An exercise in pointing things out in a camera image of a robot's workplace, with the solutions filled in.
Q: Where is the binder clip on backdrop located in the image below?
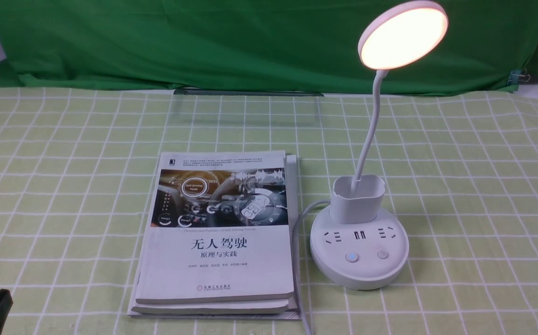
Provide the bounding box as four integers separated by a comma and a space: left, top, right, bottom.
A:
507, 68, 531, 86

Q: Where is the white desk lamp with sockets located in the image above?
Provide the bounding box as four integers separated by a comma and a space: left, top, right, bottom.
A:
310, 0, 449, 290

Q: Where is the white self-driving textbook top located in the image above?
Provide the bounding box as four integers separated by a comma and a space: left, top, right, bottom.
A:
135, 150, 295, 305

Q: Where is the green backdrop cloth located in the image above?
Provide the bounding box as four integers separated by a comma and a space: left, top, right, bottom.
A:
0, 0, 538, 95

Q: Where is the white lamp power cable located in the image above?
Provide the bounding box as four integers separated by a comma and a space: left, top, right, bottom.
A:
292, 200, 332, 335

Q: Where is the green checkered tablecloth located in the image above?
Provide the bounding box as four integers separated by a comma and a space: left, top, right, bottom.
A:
0, 89, 538, 335

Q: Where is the bottom thin white book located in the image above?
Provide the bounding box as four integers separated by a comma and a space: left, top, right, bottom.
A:
127, 156, 303, 321

